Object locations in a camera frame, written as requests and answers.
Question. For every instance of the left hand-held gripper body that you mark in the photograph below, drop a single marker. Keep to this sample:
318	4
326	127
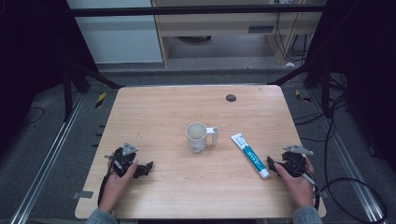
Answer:
124	155

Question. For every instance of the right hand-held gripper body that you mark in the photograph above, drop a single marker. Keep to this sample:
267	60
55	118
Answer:
294	161

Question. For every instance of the white and teal toothpaste tube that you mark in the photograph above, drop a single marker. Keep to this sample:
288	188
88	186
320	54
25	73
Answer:
250	155

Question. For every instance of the white cup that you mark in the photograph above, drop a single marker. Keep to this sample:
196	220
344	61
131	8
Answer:
196	141

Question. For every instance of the person's right hand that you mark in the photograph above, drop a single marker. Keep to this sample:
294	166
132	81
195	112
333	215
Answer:
300	189

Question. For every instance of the person's left hand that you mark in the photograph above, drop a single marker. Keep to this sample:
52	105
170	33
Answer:
115	189

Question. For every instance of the grey tape piece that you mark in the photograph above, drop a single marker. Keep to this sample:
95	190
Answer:
324	194
82	194

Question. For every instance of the yellow and black tape strip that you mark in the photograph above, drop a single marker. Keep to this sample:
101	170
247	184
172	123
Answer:
100	100
302	97

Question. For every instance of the black metal stand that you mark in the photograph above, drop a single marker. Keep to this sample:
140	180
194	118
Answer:
67	93
325	90

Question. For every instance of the grey table grommet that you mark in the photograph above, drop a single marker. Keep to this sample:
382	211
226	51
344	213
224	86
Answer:
231	98

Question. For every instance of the small white floor object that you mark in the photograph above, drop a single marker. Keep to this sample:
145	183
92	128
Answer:
289	64

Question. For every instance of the dark curtain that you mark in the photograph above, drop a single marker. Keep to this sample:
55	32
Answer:
28	62
367	77

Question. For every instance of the white cabinet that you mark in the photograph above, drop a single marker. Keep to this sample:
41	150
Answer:
118	40

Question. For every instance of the light wooden desk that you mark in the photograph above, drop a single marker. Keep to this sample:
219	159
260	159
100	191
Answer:
218	25

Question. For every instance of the black horizontal bar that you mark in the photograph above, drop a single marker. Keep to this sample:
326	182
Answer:
186	11

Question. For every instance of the aluminium floor rail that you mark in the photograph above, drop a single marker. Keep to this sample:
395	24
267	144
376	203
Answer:
351	174
46	155

